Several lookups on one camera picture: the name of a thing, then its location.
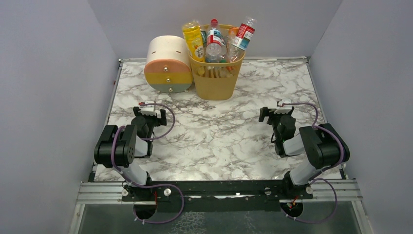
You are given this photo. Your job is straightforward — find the clear bottle red blue label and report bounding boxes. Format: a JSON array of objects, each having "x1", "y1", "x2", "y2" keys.
[{"x1": 227, "y1": 17, "x2": 257, "y2": 63}]

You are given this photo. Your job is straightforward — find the yellow drink bottle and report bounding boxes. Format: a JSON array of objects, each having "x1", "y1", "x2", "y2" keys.
[{"x1": 182, "y1": 21, "x2": 205, "y2": 62}]

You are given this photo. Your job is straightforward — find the orange label clear bottle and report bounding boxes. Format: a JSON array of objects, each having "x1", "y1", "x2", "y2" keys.
[{"x1": 228, "y1": 27, "x2": 239, "y2": 44}]

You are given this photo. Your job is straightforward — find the clear bottle green label angled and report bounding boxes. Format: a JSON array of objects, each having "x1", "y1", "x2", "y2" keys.
[{"x1": 200, "y1": 29, "x2": 207, "y2": 47}]

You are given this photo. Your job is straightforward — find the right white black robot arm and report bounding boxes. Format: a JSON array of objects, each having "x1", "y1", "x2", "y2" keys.
[{"x1": 259, "y1": 105, "x2": 350, "y2": 197}]

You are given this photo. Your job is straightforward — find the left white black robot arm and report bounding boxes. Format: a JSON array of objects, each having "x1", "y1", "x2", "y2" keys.
[{"x1": 94, "y1": 105, "x2": 168, "y2": 187}]

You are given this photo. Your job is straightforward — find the yellow mesh waste bin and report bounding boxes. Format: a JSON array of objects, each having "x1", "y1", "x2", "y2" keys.
[{"x1": 188, "y1": 24, "x2": 247, "y2": 101}]

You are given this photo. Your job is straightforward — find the round pink yellow drawer box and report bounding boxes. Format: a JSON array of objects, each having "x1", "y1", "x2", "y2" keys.
[{"x1": 144, "y1": 35, "x2": 193, "y2": 93}]

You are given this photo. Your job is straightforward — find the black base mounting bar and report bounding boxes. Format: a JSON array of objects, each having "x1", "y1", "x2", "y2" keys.
[{"x1": 122, "y1": 180, "x2": 313, "y2": 214}]

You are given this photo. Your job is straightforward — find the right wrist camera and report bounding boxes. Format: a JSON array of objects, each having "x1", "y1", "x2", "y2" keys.
[{"x1": 274, "y1": 98, "x2": 293, "y2": 114}]

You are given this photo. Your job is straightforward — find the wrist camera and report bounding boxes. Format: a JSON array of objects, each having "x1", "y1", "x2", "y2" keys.
[
  {"x1": 274, "y1": 98, "x2": 293, "y2": 114},
  {"x1": 138, "y1": 100, "x2": 160, "y2": 117}
]

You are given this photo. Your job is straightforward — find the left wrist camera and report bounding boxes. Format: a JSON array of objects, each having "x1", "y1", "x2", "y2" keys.
[{"x1": 138, "y1": 100, "x2": 160, "y2": 117}]

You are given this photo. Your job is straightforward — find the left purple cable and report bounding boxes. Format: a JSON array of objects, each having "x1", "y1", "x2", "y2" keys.
[{"x1": 110, "y1": 102, "x2": 185, "y2": 226}]

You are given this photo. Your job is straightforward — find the purple cable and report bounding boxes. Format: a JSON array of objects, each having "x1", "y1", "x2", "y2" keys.
[
  {"x1": 110, "y1": 102, "x2": 185, "y2": 226},
  {"x1": 280, "y1": 102, "x2": 346, "y2": 224}
]

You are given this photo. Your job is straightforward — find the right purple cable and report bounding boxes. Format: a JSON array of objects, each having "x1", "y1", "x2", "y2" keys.
[{"x1": 280, "y1": 102, "x2": 346, "y2": 224}]

